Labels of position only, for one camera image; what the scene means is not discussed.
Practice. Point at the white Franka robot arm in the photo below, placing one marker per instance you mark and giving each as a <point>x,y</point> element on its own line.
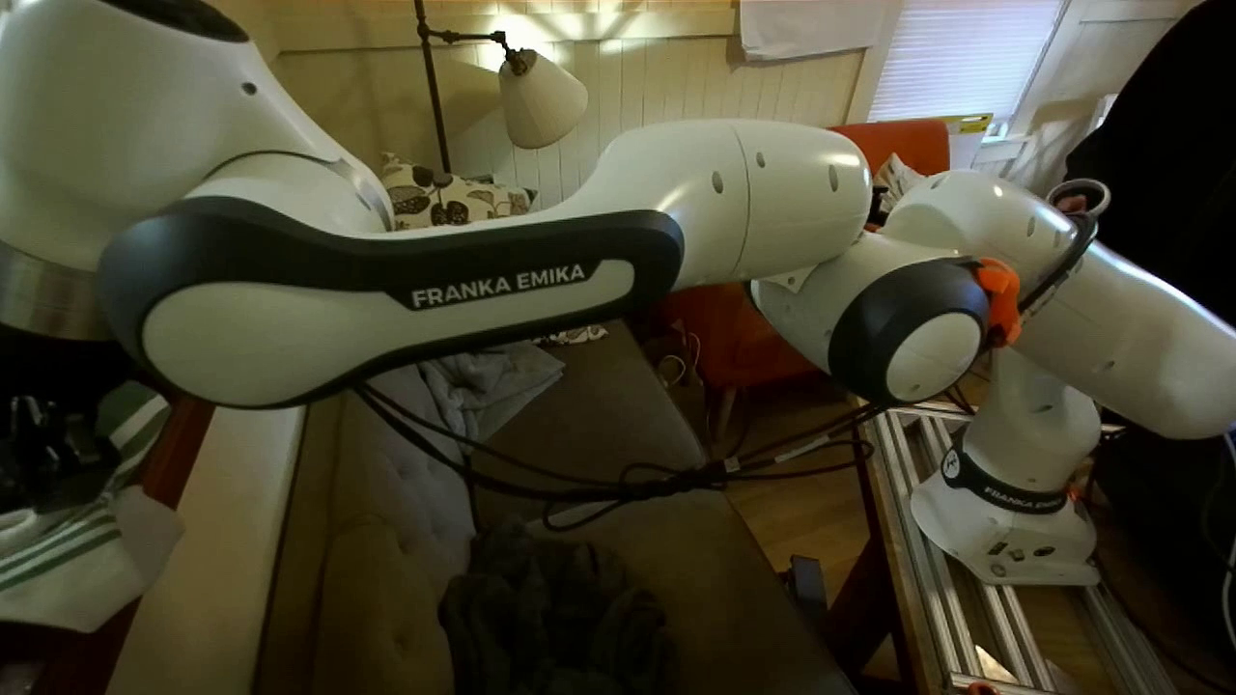
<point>390,271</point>

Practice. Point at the dark grey crumpled towel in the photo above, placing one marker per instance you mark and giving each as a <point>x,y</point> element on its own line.
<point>553,617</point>

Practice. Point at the cow print cushion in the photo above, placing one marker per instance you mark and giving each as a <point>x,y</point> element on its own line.
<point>446,193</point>

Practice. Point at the white desk lamp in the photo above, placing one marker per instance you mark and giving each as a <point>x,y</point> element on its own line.
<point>543,96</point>

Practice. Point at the black clothing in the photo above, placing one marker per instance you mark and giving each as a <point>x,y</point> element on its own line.
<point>1166,157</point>

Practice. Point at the striped cloth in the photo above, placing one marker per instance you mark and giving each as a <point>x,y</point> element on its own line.
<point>64,526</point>

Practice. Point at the aluminium rail frame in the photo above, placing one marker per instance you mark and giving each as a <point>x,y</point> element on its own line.
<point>966,617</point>

